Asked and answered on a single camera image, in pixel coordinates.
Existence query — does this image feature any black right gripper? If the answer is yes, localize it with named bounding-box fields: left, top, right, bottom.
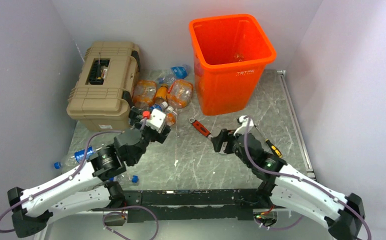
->
left=211, top=127, right=253, bottom=169

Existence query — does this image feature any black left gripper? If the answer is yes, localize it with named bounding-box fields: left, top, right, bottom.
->
left=129, top=107, right=172, bottom=164

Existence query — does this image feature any clear bottle orange label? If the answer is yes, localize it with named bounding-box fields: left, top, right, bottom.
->
left=166, top=106, right=178, bottom=127

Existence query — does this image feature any blue label crushed bottle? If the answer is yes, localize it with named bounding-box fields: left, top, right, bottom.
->
left=149, top=101, right=169, bottom=113

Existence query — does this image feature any crushed orange label bottle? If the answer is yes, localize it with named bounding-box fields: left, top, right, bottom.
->
left=166, top=79, right=194, bottom=109

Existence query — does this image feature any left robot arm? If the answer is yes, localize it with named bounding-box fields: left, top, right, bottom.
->
left=7, top=107, right=171, bottom=238

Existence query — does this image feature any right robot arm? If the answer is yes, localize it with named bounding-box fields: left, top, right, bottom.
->
left=210, top=129, right=365, bottom=240

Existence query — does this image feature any orange plastic bin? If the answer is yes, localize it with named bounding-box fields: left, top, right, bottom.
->
left=188, top=14, right=277, bottom=116

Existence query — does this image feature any red adjustable wrench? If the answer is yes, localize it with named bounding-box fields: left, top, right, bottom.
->
left=189, top=117, right=213, bottom=139

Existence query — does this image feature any small orange juice bottle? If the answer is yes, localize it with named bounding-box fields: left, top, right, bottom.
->
left=153, top=83, right=169, bottom=104

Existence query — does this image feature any large orange label bottle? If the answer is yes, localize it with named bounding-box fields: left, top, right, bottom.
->
left=132, top=80, right=157, bottom=109

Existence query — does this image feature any tan plastic toolbox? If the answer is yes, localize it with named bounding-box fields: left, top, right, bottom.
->
left=66, top=41, right=141, bottom=132

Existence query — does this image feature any clear bottle blue label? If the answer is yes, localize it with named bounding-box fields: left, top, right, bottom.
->
left=156, top=64, right=192, bottom=86

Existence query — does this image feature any clear bottle blue cap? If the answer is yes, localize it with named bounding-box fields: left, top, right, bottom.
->
left=53, top=149, right=85, bottom=170

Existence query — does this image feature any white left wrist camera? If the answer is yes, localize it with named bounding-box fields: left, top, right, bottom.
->
left=141, top=109, right=166, bottom=133

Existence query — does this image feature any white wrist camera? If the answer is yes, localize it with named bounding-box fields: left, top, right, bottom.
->
left=141, top=109, right=166, bottom=133
left=234, top=115, right=255, bottom=136

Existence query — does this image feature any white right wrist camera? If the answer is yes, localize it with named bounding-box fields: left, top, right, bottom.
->
left=234, top=115, right=255, bottom=136

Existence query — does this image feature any yellow handle screwdriver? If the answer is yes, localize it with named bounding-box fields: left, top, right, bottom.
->
left=255, top=126, right=283, bottom=158

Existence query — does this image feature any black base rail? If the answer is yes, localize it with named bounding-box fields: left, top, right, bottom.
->
left=90, top=188, right=290, bottom=224

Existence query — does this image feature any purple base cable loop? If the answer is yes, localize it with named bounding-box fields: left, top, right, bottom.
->
left=101, top=205, right=160, bottom=240

